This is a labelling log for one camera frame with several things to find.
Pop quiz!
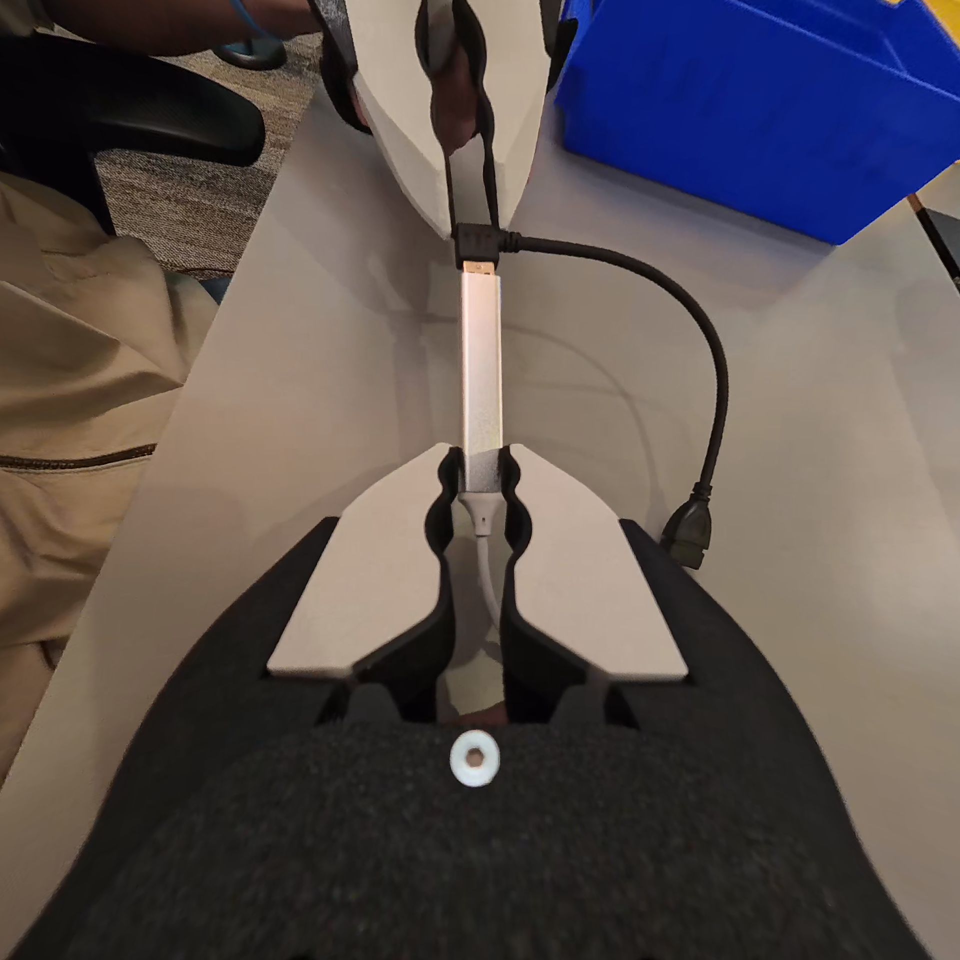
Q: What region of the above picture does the person's left hand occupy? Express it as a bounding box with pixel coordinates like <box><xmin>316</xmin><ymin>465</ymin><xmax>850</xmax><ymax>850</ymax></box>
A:
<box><xmin>432</xmin><ymin>48</ymin><xmax>487</xmax><ymax>157</ymax></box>

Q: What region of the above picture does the blue wristband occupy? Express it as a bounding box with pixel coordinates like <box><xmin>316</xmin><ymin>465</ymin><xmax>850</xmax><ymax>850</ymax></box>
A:
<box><xmin>225</xmin><ymin>0</ymin><xmax>273</xmax><ymax>40</ymax></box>

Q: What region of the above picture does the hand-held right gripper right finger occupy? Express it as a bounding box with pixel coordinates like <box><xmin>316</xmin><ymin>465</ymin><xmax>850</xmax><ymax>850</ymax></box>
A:
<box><xmin>498</xmin><ymin>442</ymin><xmax>690</xmax><ymax>726</ymax></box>

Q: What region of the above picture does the silver usb hub white cable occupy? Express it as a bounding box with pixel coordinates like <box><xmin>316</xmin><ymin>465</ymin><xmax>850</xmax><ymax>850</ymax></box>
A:
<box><xmin>457</xmin><ymin>262</ymin><xmax>505</xmax><ymax>665</ymax></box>

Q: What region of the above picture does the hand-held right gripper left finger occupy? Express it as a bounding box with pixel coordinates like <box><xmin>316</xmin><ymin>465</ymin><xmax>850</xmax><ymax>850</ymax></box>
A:
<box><xmin>266</xmin><ymin>442</ymin><xmax>460</xmax><ymax>725</ymax></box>

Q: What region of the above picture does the blue plastic bin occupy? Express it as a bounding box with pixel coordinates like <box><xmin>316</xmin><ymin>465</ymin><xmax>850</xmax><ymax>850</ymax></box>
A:
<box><xmin>555</xmin><ymin>0</ymin><xmax>960</xmax><ymax>247</ymax></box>

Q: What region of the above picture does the black cable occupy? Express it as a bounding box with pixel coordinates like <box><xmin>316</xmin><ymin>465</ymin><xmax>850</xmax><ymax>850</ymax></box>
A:
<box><xmin>452</xmin><ymin>223</ymin><xmax>730</xmax><ymax>571</ymax></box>

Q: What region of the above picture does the black desk panel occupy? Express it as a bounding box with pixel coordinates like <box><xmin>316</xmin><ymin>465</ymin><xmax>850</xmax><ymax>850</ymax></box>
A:
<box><xmin>916</xmin><ymin>206</ymin><xmax>960</xmax><ymax>294</ymax></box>

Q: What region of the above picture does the person's left forearm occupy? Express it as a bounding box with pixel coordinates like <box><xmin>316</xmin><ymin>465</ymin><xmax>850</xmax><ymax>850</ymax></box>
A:
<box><xmin>45</xmin><ymin>0</ymin><xmax>324</xmax><ymax>57</ymax></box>

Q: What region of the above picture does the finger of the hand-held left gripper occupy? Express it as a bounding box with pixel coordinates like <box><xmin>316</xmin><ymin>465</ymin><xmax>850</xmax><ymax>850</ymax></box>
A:
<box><xmin>465</xmin><ymin>0</ymin><xmax>546</xmax><ymax>232</ymax></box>
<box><xmin>347</xmin><ymin>0</ymin><xmax>460</xmax><ymax>230</ymax></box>

